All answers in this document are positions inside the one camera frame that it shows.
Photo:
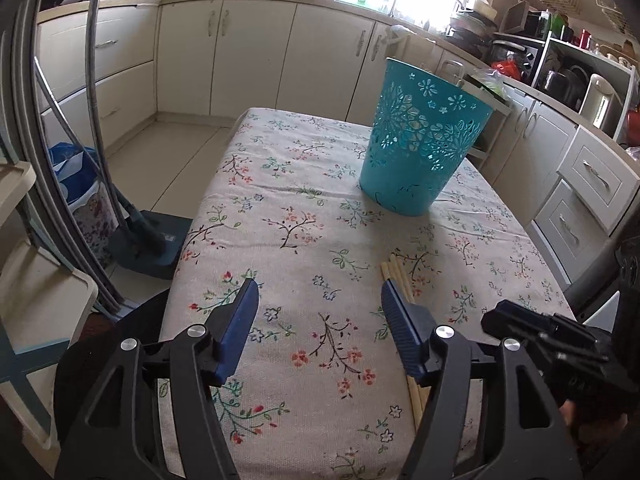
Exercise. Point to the black cooking pot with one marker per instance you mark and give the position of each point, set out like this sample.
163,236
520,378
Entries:
565,85

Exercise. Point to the cream base cabinet run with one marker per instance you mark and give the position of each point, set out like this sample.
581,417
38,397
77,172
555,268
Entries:
250,55

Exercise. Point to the floral waste bin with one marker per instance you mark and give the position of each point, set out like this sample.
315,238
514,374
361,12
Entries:
92,230

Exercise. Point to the red plastic bag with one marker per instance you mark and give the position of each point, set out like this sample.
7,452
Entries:
507,67

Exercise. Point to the floral tablecloth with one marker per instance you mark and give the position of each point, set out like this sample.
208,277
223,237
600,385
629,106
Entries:
300,240

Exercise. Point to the cream panelled drawer cabinet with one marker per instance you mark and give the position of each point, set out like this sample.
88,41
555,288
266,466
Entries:
590,180

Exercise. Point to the white and teal folding rack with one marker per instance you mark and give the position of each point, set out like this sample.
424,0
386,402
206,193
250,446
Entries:
45,300

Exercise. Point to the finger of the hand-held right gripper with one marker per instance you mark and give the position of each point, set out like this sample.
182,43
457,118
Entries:
520,320

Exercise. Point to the bag of green vegetables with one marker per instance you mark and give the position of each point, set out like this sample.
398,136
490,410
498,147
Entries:
492,85

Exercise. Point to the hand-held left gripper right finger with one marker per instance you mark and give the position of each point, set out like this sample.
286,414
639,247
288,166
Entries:
402,330

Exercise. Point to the grey metal pole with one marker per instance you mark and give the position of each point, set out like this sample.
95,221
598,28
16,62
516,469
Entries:
95,85

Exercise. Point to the white countertop shelf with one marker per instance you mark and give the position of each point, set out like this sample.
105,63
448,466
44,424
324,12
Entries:
590,47

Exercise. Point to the white electric kettle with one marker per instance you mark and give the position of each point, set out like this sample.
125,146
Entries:
600,102

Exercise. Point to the dish rack with pots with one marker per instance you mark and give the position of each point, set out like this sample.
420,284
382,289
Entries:
472,35

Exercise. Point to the teal perforated plastic basket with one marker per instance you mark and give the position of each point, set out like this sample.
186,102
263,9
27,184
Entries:
415,160

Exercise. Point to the cream two-door base cabinet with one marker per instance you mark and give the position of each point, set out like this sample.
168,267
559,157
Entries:
540,145

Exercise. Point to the bundle of wooden chopsticks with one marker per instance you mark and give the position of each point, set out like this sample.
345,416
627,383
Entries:
395,272

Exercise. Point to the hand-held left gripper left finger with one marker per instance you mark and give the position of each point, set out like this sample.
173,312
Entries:
237,330

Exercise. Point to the cream stove-side drawer cabinet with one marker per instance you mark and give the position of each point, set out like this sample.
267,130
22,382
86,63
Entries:
115,45

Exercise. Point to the blue plastic bag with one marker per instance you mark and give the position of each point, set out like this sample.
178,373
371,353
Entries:
75,170

